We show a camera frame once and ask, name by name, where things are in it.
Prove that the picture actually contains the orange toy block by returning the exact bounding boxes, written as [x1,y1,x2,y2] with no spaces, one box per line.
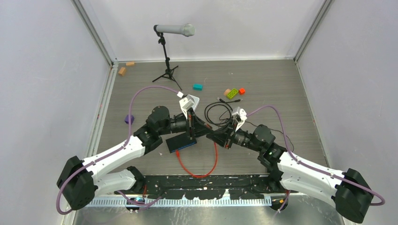
[238,88,245,95]

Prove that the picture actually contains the grey microphone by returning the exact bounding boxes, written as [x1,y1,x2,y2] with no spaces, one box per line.
[154,23,196,37]

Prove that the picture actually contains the red ethernet cable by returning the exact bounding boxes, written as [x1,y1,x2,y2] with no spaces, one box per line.
[175,142,219,179]

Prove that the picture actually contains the tan wooden block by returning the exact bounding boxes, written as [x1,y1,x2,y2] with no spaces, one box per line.
[118,67,127,76]
[125,61,135,67]

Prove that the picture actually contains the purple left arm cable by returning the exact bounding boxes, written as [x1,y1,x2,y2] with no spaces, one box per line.
[56,85,184,216]

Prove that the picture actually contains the purple toy block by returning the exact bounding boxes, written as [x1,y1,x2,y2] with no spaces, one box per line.
[124,114,135,125]

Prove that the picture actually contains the teal toy block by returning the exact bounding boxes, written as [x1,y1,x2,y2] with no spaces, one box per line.
[192,83,203,91]

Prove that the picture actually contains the green lego brick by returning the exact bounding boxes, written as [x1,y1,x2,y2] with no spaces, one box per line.
[227,88,238,100]

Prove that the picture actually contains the black ethernet cable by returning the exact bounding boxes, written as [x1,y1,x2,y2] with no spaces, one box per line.
[204,97,243,128]

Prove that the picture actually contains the black microphone tripod stand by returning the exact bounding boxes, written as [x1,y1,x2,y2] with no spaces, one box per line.
[152,31,182,90]

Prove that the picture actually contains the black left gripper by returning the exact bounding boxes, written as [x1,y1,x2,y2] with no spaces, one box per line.
[159,108,213,140]

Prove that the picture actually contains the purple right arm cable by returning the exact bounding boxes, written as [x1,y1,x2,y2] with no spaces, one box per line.
[245,105,386,213]

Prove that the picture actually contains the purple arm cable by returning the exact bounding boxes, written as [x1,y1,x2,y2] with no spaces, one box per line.
[56,85,184,216]
[245,105,386,213]

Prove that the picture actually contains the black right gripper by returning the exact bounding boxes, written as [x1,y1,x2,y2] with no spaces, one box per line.
[207,118,263,152]

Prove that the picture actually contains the thin black power cable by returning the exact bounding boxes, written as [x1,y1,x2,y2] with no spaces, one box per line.
[217,108,294,153]

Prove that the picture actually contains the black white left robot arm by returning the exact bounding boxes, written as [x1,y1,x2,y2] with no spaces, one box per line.
[56,106,213,215]

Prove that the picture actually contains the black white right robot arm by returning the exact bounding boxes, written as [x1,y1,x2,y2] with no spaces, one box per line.
[206,122,374,224]

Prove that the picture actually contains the peach toy block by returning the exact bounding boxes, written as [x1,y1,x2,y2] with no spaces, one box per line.
[223,89,231,96]

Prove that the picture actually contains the black network switch blue ports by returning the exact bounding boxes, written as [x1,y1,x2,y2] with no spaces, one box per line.
[166,134,197,153]

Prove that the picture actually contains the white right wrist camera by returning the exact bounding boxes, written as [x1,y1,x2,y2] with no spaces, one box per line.
[232,107,247,131]

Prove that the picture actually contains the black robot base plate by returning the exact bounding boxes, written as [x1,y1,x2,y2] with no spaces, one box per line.
[113,173,300,201]

